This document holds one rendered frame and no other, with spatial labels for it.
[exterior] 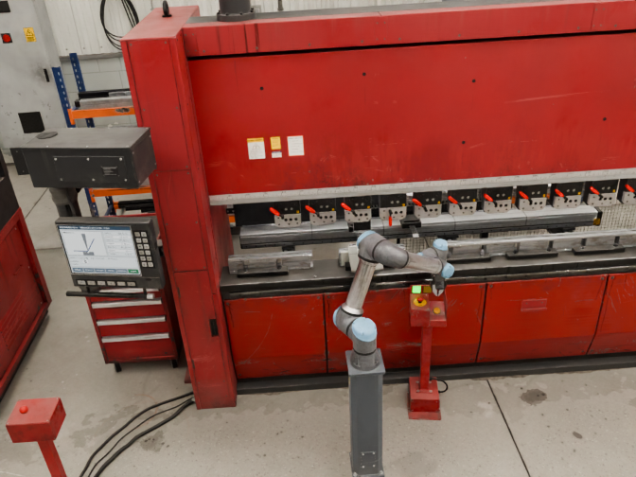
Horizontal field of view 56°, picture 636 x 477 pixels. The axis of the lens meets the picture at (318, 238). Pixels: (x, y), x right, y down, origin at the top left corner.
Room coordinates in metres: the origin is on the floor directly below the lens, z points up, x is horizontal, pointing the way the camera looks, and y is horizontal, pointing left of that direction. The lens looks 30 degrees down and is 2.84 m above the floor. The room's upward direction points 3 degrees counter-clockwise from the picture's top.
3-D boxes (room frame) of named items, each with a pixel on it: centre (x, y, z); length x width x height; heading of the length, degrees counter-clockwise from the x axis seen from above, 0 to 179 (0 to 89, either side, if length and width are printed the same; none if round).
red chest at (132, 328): (3.40, 1.24, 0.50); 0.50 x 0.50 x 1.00; 1
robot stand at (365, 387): (2.31, -0.20, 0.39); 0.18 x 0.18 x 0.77; 2
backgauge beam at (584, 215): (3.38, -0.66, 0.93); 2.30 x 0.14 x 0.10; 91
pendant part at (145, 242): (2.46, 0.96, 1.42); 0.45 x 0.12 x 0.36; 81
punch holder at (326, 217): (3.07, -0.04, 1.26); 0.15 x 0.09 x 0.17; 91
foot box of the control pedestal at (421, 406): (2.74, -0.60, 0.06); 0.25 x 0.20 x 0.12; 174
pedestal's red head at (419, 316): (2.77, -0.60, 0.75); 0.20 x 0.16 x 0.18; 84
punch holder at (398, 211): (3.08, -0.44, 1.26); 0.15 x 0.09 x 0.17; 91
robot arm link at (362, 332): (2.32, -0.20, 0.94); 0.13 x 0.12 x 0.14; 31
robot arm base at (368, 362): (2.31, -0.20, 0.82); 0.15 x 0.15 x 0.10
